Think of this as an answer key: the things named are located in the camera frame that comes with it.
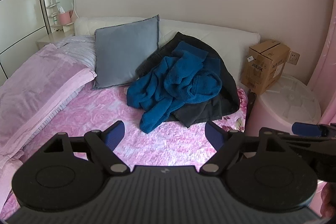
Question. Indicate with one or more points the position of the pink tissue box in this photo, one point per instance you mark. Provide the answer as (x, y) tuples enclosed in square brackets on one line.
[(64, 18)]

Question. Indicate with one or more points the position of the grey pillow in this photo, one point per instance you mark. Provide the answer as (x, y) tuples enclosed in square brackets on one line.
[(123, 50)]

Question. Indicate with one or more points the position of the person's right forearm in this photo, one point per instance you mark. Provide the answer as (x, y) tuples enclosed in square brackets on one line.
[(330, 200)]

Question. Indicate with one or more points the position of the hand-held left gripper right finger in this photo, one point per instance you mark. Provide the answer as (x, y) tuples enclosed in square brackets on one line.
[(215, 134)]

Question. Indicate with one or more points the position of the pink floral bedspread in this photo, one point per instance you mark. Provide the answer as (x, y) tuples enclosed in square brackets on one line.
[(157, 148)]

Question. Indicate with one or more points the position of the brown cardboard box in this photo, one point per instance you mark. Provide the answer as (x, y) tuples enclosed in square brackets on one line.
[(262, 69)]

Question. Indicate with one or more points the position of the white wardrobe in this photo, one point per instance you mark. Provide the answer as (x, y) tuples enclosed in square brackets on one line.
[(18, 16)]

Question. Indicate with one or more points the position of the round pink nightstand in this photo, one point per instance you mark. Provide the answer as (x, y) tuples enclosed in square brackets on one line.
[(283, 108)]

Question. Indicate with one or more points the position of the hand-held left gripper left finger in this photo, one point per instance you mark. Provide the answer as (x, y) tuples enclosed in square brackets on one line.
[(115, 134)]

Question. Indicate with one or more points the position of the white vanity table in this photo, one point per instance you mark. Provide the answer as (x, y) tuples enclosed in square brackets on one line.
[(50, 40)]

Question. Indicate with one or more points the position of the black garment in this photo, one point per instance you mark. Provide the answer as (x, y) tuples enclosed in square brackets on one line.
[(225, 82)]

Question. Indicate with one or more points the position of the blue knitted sweater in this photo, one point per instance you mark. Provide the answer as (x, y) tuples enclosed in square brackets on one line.
[(178, 77)]

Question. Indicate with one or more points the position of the white padded headboard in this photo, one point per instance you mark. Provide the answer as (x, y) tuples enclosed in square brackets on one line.
[(204, 32)]

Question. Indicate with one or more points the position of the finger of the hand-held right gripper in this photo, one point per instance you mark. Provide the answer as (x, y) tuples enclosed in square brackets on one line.
[(296, 139), (305, 129)]

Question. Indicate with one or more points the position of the beige wall socket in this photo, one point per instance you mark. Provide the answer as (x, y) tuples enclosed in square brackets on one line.
[(294, 58)]

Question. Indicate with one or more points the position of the pink curtain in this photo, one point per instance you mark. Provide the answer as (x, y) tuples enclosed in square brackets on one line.
[(325, 77)]

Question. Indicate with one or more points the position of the white vanity shelf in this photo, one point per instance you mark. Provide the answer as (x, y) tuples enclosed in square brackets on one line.
[(50, 6)]

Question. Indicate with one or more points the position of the striped lavender pillow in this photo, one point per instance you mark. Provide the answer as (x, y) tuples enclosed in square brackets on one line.
[(78, 50)]

